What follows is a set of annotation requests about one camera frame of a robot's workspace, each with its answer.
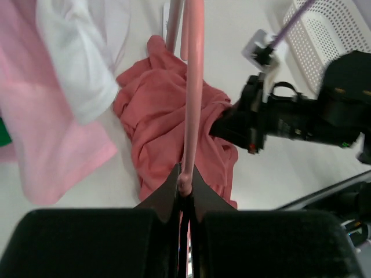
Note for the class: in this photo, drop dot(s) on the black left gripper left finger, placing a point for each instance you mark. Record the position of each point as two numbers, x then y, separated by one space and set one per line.
163 233

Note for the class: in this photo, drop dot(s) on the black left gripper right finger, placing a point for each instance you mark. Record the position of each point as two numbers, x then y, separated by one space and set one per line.
203 200

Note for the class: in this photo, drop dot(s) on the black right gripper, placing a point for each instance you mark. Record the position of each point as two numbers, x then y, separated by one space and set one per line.
282 112

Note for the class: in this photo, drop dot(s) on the coral red t shirt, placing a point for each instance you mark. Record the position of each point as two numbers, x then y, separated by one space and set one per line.
151 109

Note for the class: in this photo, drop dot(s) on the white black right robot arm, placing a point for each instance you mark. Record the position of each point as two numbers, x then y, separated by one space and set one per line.
339 115

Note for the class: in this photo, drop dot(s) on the pink t shirt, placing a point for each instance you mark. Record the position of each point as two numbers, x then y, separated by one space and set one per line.
54 152

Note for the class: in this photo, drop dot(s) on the green t shirt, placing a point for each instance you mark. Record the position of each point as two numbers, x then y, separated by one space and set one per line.
5 138

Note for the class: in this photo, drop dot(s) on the white t shirt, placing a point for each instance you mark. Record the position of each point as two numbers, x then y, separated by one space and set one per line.
85 41

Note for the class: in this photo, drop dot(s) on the white perforated plastic basket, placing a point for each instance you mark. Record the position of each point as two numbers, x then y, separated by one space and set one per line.
327 30

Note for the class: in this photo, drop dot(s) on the silver white clothes rack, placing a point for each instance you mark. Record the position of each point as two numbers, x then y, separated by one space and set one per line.
171 15

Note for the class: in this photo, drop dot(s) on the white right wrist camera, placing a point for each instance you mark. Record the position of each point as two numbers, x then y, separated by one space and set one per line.
267 59

